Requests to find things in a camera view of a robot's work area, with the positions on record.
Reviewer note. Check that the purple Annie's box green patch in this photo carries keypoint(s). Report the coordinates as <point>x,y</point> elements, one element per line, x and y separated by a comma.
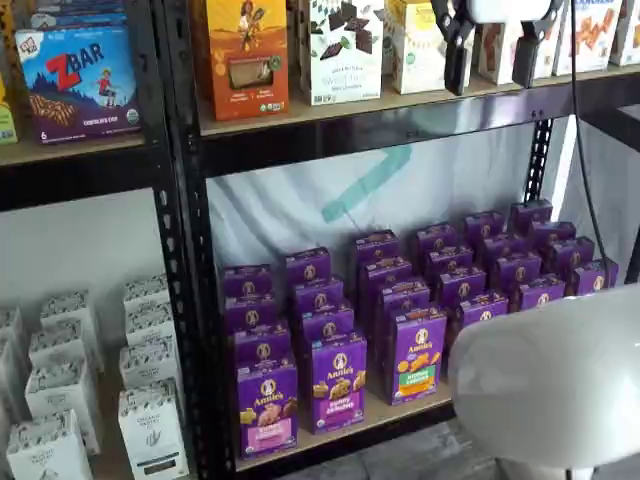
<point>417,357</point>

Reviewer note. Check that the black metal shelf unit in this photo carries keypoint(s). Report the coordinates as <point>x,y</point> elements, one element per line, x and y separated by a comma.
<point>75,180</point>
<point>300,142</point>

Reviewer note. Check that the green and yellow box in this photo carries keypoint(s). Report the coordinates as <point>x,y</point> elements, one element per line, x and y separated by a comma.
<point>6,120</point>

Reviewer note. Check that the purple Annie's box magenta patch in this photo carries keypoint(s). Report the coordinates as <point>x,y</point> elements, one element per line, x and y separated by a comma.
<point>339,385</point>

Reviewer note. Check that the white chocolate thins box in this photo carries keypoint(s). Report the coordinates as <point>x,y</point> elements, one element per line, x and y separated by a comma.
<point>345,55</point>

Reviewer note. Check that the white backdrop sheet teal mark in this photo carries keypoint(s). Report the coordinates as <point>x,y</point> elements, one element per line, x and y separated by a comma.
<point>280,210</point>

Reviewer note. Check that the blue Zbar snack box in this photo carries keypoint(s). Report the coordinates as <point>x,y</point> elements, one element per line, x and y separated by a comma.
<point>80,85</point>

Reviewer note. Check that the yellow and white box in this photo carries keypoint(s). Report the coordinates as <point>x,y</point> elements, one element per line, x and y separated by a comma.
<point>420,50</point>

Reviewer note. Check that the blue snack bar box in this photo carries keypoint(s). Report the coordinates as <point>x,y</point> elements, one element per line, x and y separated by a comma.
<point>85,12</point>

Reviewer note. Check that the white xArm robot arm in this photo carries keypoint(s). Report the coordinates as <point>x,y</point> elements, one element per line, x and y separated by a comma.
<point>550,375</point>

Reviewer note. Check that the purple Annie's box pink patch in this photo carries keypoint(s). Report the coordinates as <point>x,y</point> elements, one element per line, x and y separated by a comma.
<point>267,415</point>

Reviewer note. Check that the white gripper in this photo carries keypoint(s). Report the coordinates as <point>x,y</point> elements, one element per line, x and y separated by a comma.
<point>505,10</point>

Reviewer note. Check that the orange snack box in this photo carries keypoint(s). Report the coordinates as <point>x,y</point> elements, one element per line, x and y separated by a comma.
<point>247,60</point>

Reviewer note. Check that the white organic pastry box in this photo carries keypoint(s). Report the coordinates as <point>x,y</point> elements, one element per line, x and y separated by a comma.
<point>67,307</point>
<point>9,325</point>
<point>150,325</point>
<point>45,450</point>
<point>145,290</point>
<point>150,435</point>
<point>147,367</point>
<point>55,347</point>
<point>57,395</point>

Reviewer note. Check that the white crackers box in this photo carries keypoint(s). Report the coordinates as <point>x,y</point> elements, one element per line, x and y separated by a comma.
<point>495,60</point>
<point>627,30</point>
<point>592,35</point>

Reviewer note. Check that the purple Annie's snack box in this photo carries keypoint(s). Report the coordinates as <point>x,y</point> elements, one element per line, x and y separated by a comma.
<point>483,225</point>
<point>595,277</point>
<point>308,265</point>
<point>250,315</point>
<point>327,322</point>
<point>260,345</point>
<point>402,295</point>
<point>572,255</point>
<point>461,285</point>
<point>554,232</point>
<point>436,237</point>
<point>502,246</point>
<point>517,270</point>
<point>542,295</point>
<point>449,259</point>
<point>375,245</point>
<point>482,310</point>
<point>531,212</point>
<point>318,295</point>
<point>246,282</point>
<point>385,272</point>

